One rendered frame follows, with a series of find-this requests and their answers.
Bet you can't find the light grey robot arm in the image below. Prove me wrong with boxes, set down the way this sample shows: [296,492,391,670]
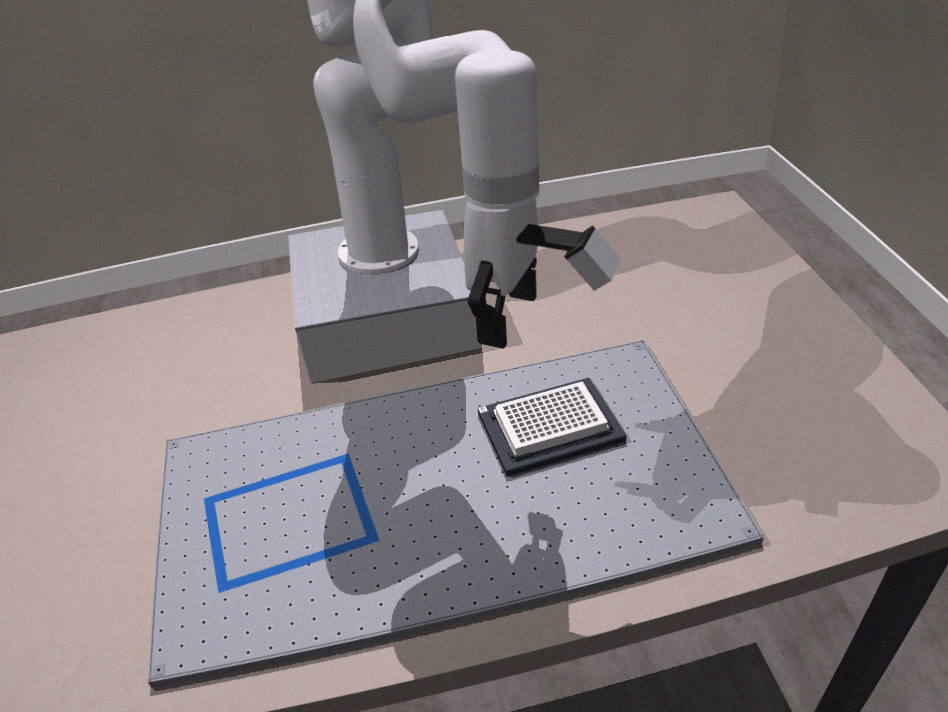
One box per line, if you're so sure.
[307,0,622,291]

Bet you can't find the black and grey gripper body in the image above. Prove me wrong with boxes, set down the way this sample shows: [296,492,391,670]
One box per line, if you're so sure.
[464,189,540,296]

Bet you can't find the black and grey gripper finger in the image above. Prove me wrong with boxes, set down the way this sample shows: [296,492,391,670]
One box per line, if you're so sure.
[509,257,537,301]
[468,261,507,348]

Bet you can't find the blue taped rectangular outline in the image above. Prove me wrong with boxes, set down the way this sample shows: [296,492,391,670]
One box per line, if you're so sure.
[204,453,380,593]

